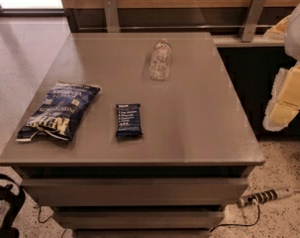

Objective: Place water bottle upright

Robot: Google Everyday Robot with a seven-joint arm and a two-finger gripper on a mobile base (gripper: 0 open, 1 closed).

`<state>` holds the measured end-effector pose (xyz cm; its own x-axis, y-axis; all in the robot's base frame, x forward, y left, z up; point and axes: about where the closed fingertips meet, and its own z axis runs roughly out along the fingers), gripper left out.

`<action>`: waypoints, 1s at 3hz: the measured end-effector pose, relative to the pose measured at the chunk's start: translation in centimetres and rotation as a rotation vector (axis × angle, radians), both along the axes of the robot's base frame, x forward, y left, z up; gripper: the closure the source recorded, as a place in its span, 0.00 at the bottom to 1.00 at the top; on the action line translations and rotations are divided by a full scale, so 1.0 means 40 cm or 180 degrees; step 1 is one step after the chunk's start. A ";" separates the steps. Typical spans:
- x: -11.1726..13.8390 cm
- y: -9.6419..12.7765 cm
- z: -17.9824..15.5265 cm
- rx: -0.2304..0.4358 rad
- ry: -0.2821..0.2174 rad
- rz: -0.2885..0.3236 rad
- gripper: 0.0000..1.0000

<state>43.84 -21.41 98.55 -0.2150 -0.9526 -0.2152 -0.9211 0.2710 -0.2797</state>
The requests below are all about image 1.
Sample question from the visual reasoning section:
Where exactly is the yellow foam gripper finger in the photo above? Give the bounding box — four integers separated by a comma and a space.
262, 62, 300, 132
263, 16, 290, 40

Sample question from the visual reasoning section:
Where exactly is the clear plastic water bottle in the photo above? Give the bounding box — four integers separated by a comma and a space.
150, 39, 172, 80

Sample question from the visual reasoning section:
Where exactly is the white power strip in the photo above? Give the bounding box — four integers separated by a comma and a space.
238, 187, 294, 207

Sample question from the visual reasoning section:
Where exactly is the grey drawer cabinet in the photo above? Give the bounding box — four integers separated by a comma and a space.
0, 33, 264, 238

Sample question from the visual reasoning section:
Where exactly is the dark blue snack bar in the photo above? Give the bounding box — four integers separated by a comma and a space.
116, 104, 143, 137

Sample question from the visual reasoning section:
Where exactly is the blue potato chips bag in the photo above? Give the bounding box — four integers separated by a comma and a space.
16, 81, 101, 142

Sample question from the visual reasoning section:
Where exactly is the right metal rail bracket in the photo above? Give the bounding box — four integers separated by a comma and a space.
239, 0, 266, 43

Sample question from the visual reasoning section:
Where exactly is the metal rail bracket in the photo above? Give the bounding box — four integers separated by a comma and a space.
103, 0, 120, 33
239, 0, 266, 43

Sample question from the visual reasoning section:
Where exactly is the black power cable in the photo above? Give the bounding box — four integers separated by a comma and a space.
209, 202, 261, 233

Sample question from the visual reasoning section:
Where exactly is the left metal rail bracket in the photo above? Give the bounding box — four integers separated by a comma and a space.
103, 0, 120, 33

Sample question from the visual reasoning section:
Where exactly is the horizontal metal rail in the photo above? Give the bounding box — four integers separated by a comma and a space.
78, 24, 274, 31

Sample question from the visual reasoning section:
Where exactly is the thin black floor cable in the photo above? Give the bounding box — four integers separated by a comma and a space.
33, 204, 54, 224

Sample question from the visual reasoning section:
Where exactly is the black bag with straps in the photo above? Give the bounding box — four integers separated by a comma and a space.
0, 174, 26, 238

